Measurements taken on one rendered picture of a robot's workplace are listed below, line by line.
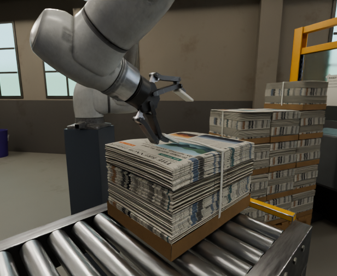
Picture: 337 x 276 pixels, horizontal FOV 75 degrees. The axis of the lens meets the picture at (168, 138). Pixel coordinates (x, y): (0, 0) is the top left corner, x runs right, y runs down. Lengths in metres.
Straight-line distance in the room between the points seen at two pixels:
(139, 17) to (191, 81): 3.61
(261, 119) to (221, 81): 2.36
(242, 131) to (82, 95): 1.04
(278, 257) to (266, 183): 1.24
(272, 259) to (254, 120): 1.16
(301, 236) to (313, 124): 1.46
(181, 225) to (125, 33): 0.42
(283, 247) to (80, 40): 0.64
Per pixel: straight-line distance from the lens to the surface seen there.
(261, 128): 1.71
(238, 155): 0.68
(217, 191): 0.62
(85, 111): 1.24
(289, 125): 1.91
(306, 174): 2.19
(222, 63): 4.01
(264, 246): 0.68
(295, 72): 2.72
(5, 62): 5.71
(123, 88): 0.49
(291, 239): 0.72
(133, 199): 0.61
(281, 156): 1.90
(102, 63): 0.44
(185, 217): 0.55
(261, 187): 1.83
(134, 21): 0.41
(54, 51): 0.44
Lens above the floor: 1.17
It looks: 11 degrees down
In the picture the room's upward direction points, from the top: straight up
